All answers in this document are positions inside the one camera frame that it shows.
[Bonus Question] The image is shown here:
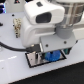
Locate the black-framed peg base plate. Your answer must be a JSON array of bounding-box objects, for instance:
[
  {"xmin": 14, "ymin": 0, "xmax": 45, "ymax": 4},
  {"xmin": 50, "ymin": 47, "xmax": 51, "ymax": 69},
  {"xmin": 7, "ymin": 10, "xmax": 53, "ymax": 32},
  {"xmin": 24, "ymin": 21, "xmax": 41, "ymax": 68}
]
[{"xmin": 26, "ymin": 50, "xmax": 66, "ymax": 68}]

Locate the blue gear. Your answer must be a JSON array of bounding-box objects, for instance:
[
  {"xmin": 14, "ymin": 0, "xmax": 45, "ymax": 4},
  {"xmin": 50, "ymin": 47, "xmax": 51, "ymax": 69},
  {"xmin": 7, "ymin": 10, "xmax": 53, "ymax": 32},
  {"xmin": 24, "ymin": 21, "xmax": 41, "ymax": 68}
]
[{"xmin": 45, "ymin": 50, "xmax": 60, "ymax": 62}]

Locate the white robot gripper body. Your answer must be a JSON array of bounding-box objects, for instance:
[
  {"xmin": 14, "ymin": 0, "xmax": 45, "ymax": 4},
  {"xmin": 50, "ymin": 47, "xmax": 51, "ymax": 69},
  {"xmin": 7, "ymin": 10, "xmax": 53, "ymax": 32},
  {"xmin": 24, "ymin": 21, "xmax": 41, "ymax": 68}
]
[{"xmin": 33, "ymin": 24, "xmax": 79, "ymax": 54}]

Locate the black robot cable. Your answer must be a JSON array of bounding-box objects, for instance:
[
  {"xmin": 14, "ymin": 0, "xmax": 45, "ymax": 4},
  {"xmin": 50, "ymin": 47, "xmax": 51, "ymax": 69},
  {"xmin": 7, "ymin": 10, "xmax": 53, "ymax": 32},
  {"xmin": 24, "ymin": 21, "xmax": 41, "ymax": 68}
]
[{"xmin": 0, "ymin": 41, "xmax": 34, "ymax": 53}]

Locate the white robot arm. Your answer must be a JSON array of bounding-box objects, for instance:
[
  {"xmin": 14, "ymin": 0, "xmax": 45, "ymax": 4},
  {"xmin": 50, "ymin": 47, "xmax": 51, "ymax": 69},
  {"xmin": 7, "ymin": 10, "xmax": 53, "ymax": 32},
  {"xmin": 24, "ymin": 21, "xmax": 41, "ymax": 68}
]
[{"xmin": 21, "ymin": 0, "xmax": 84, "ymax": 53}]

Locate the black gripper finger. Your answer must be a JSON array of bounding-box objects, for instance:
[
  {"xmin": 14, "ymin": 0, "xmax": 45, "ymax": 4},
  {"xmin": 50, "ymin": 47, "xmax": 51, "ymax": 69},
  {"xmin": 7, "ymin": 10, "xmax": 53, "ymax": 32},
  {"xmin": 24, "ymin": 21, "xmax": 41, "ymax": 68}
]
[
  {"xmin": 41, "ymin": 53, "xmax": 46, "ymax": 60},
  {"xmin": 63, "ymin": 47, "xmax": 70, "ymax": 55}
]

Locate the beige connector block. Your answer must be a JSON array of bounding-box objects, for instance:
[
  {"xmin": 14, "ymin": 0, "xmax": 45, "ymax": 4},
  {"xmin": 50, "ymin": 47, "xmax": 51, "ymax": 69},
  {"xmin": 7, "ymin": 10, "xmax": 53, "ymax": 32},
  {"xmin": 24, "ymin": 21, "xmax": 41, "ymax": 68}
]
[{"xmin": 13, "ymin": 18, "xmax": 21, "ymax": 38}]

